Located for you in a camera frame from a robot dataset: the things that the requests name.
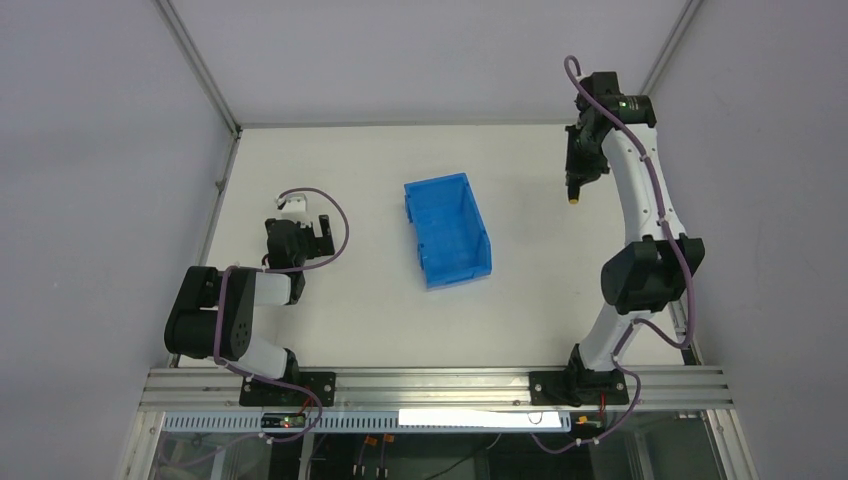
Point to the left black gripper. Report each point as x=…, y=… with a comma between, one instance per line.
x=315, y=240

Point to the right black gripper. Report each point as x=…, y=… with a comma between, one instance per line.
x=577, y=176

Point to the black yellow screwdriver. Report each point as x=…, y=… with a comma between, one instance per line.
x=573, y=191

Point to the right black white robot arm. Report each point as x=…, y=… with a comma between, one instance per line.
x=616, y=134

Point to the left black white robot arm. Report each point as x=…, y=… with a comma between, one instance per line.
x=213, y=313

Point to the blue plastic storage bin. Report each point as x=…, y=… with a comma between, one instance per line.
x=452, y=242

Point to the small electronics board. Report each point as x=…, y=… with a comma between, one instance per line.
x=283, y=421

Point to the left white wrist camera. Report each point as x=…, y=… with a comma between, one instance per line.
x=293, y=207

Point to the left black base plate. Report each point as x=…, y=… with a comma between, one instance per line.
x=262, y=394

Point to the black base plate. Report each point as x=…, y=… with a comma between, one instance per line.
x=577, y=389
x=262, y=394

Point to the white slotted cable duct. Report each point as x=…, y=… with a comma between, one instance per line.
x=405, y=421

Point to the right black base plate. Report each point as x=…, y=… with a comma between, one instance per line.
x=577, y=389

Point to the aluminium front rail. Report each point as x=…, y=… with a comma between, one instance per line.
x=658, y=388

